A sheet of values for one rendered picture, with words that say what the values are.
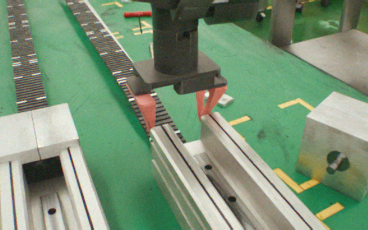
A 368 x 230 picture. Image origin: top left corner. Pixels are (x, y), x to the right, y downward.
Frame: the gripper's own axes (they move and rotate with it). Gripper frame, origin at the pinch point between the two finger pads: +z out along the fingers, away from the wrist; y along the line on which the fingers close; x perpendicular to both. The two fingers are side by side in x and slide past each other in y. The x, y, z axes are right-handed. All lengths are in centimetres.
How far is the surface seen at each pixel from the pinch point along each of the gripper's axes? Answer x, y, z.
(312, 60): 113, 129, 62
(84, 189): -11.2, -15.2, -2.7
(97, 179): -0.7, -12.5, 5.8
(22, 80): 28.4, -20.3, 2.4
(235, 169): -12.8, 2.3, -0.8
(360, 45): 119, 173, 62
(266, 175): -16.9, 3.7, -2.6
